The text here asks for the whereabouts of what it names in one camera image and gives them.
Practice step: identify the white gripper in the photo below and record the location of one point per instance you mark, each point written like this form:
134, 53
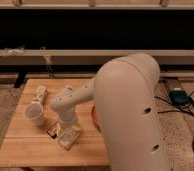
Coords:
65, 123

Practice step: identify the white sponge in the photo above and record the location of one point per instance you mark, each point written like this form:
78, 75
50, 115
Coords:
69, 136

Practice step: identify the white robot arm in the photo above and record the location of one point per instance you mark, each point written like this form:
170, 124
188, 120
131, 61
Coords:
123, 95

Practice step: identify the brown black snack bar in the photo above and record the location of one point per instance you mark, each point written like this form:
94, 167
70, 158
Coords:
52, 131

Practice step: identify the white plastic cup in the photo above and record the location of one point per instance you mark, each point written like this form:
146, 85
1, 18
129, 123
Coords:
35, 113

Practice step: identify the orange bowl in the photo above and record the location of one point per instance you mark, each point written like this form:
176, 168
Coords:
95, 119

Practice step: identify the white crumpled wrapper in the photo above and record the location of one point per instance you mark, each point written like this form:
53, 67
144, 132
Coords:
41, 93

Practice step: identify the blue power adapter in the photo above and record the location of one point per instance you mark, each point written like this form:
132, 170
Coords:
179, 97

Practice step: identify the wooden shelf rail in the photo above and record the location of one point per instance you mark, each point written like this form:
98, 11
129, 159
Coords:
89, 57

